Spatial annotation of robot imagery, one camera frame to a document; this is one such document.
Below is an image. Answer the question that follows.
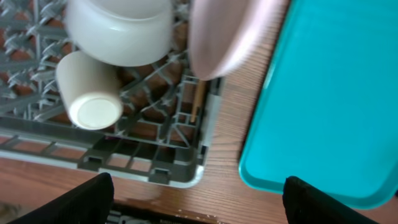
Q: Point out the large white plate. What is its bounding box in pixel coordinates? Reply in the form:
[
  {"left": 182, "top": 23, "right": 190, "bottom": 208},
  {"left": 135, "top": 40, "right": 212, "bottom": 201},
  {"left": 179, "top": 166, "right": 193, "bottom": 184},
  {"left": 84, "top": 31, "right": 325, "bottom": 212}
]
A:
[{"left": 188, "top": 0, "right": 290, "bottom": 80}]

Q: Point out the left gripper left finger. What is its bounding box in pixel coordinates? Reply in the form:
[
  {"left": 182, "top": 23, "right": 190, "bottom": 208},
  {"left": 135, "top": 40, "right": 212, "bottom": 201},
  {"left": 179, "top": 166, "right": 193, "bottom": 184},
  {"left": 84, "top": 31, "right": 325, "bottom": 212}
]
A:
[{"left": 10, "top": 172, "right": 114, "bottom": 224}]

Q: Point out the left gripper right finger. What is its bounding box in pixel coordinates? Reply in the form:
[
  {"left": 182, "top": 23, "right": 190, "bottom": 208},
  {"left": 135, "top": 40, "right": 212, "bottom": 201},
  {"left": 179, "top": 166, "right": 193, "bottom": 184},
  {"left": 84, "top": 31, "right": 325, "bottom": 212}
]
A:
[{"left": 282, "top": 176, "right": 377, "bottom": 224}]

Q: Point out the grey plastic dish rack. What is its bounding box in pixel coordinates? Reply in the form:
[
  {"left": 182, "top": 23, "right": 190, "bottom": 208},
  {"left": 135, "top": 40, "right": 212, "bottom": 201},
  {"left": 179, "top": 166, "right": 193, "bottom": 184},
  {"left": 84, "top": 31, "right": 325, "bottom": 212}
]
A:
[{"left": 1, "top": 1, "right": 224, "bottom": 188}]

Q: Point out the white cup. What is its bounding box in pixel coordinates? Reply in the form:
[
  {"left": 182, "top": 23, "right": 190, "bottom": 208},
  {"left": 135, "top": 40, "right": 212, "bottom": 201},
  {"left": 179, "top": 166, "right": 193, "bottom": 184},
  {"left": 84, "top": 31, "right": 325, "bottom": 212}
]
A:
[{"left": 55, "top": 51, "right": 123, "bottom": 130}]

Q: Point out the teal serving tray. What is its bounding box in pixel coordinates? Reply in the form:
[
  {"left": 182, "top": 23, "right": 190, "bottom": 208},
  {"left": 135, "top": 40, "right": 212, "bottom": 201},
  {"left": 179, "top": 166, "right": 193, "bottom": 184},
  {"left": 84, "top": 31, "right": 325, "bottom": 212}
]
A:
[{"left": 239, "top": 0, "right": 397, "bottom": 209}]

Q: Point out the grey bowl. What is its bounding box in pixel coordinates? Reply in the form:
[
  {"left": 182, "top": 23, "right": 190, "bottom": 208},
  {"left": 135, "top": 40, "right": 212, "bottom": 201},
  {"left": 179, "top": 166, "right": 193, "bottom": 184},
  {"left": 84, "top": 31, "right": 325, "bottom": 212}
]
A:
[{"left": 65, "top": 0, "right": 174, "bottom": 67}]

